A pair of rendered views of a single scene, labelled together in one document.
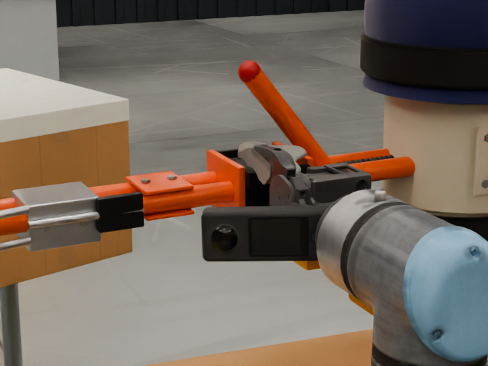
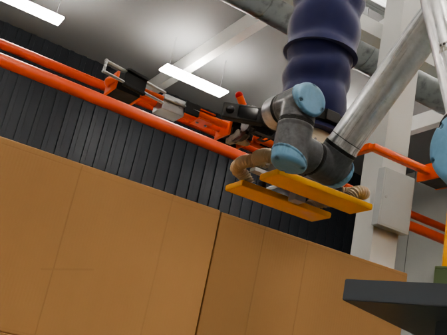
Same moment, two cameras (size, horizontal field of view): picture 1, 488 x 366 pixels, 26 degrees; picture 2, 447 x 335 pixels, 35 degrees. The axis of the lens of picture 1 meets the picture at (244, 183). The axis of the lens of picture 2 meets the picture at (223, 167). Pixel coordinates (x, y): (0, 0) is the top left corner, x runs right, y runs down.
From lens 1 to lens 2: 136 cm
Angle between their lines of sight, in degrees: 35
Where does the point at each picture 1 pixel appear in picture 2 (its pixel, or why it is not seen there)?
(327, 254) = (265, 106)
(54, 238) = (169, 107)
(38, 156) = not seen: hidden behind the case
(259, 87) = (241, 99)
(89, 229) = (181, 110)
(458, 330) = (306, 102)
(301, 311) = not seen: outside the picture
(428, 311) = (299, 91)
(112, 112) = not seen: hidden behind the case
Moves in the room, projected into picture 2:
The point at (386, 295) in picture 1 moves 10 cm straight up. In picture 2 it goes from (286, 98) to (293, 62)
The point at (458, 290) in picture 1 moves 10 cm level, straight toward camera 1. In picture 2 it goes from (308, 90) to (308, 71)
